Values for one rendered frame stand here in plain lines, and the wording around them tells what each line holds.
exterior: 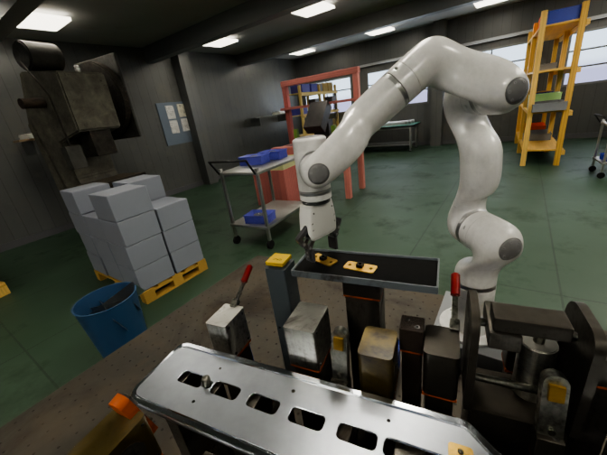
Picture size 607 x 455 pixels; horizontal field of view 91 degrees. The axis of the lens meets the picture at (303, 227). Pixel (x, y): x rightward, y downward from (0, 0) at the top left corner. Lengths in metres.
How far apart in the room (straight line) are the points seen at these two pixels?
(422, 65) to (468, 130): 0.23
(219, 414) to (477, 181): 0.83
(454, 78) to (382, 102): 0.17
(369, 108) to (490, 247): 0.49
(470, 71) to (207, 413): 0.93
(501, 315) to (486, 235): 0.34
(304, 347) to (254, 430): 0.19
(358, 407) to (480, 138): 0.70
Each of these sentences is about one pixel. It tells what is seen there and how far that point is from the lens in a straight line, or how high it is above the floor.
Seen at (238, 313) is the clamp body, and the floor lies 1.06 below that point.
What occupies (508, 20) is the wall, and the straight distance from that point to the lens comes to 10.19.
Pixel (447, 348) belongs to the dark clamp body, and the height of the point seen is 1.08.
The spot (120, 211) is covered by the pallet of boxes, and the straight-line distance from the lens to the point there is 3.06.
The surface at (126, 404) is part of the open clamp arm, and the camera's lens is 0.74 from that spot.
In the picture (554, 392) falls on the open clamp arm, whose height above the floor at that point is 1.08.
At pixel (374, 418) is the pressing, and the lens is 0.69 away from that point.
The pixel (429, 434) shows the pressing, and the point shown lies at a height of 1.00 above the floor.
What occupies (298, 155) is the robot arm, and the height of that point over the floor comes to 1.47.
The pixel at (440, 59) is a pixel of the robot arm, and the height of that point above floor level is 1.63.
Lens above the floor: 1.57
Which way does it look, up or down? 22 degrees down
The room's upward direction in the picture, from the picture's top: 8 degrees counter-clockwise
